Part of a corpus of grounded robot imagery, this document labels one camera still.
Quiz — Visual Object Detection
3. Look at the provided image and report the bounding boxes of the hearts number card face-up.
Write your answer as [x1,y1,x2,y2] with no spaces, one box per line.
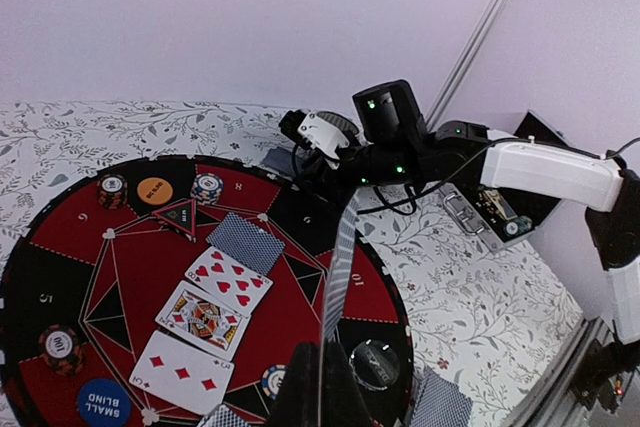
[185,247,273,317]

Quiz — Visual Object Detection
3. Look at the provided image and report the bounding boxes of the diamonds number card face-up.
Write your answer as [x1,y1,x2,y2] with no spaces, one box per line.
[129,331,235,415]

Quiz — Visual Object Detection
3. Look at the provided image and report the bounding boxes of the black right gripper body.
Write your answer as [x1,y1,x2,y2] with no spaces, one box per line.
[292,146,362,207]

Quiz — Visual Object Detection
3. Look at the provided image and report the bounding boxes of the red black triangular card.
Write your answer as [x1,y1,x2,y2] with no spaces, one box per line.
[151,199,197,243]

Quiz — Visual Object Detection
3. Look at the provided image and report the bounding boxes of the blue small blind button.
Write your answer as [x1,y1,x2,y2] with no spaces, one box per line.
[77,378,131,427]

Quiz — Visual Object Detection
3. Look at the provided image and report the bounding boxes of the aluminium poker chip case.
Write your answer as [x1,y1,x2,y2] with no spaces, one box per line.
[436,111,571,252]

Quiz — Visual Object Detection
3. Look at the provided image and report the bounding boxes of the right aluminium frame post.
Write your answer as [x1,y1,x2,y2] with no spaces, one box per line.
[426,0,509,127]

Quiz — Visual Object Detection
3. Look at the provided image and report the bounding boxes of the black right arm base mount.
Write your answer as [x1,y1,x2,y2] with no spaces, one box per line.
[570,339,639,414]

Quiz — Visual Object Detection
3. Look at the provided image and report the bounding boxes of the round red black poker mat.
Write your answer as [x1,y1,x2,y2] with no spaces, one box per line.
[0,155,414,427]

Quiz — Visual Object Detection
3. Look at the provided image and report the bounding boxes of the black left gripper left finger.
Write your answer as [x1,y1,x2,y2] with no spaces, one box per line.
[267,342,321,427]

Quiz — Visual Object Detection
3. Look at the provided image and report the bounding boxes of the orange big blind button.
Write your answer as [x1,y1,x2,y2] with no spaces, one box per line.
[136,177,174,206]

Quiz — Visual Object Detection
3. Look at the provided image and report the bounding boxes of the king of diamonds card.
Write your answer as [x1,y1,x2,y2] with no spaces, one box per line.
[155,281,250,361]

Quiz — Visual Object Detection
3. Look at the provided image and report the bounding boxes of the striped grey ceramic mug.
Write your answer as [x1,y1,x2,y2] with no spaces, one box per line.
[317,111,359,143]

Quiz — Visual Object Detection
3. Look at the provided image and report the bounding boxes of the red black chip stack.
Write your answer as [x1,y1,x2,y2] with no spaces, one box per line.
[38,324,85,377]
[97,174,128,210]

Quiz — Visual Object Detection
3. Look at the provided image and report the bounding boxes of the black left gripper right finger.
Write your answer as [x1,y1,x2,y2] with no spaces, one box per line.
[322,342,379,426]

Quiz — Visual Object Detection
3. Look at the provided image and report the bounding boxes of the floral white table cloth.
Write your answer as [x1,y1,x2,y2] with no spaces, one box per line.
[1,101,582,426]

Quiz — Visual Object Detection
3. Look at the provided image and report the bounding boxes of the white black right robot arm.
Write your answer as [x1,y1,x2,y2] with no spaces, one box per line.
[279,79,639,345]

